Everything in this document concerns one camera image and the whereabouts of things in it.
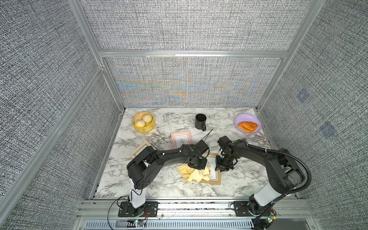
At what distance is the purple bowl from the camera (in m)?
1.05

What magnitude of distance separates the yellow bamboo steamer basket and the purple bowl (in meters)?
0.64

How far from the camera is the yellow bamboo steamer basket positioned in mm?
1047
